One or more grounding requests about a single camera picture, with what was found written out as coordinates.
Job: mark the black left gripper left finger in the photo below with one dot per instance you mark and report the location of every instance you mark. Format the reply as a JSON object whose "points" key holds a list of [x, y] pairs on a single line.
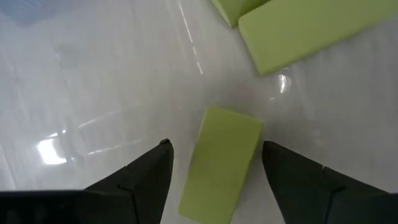
{"points": [[152, 180]]}

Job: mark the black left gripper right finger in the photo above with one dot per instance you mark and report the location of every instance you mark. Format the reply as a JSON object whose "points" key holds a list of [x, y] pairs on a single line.
{"points": [[295, 186]]}

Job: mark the green rectangular block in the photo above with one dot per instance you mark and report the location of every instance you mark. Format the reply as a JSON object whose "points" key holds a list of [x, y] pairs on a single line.
{"points": [[295, 34], [220, 161], [233, 9]]}

